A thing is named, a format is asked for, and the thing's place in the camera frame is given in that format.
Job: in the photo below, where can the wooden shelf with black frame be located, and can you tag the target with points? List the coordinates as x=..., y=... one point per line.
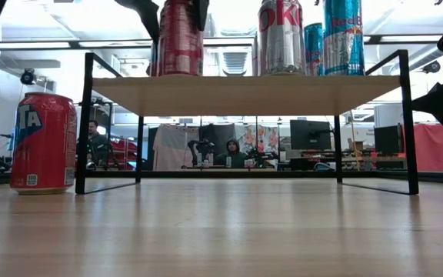
x=244, y=94

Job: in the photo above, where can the black cloth cover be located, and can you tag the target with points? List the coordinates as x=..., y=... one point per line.
x=217, y=134

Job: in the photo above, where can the background black robot arm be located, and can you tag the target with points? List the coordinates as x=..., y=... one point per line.
x=200, y=150

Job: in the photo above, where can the black computer monitor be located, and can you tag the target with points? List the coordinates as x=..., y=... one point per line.
x=310, y=134
x=388, y=139

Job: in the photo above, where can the silver Diet Coke can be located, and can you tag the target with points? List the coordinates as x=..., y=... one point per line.
x=281, y=38
x=255, y=54

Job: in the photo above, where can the red Coca-Cola can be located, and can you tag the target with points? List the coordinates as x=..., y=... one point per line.
x=179, y=42

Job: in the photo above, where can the colourful wall poster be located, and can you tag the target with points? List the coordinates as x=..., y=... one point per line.
x=269, y=136

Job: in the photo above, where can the black aluminium table frame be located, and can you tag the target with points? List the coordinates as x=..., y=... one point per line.
x=225, y=174

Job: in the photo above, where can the red Fanta strawberry can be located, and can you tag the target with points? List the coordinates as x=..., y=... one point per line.
x=44, y=146
x=154, y=61

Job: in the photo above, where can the blue silver Red Bull can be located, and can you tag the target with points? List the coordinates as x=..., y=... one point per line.
x=314, y=50
x=342, y=38

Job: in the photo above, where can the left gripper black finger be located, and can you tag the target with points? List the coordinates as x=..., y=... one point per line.
x=201, y=11
x=144, y=15

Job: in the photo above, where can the red orange cloth cover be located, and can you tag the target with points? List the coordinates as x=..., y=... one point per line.
x=440, y=146

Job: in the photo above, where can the black dome camera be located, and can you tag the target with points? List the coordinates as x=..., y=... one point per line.
x=432, y=67
x=28, y=77

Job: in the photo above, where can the white cloth cover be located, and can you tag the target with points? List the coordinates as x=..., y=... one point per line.
x=171, y=148

